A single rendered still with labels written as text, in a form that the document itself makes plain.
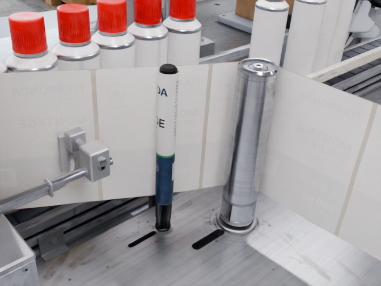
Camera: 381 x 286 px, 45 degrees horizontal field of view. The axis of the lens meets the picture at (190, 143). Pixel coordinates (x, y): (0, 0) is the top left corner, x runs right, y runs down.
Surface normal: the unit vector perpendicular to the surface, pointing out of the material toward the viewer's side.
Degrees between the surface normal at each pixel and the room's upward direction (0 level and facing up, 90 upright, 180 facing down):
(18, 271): 90
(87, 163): 90
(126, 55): 90
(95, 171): 90
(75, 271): 0
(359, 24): 63
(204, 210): 0
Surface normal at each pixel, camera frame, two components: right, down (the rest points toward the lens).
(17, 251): 0.06, -0.85
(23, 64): -0.04, -0.23
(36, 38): 0.62, 0.44
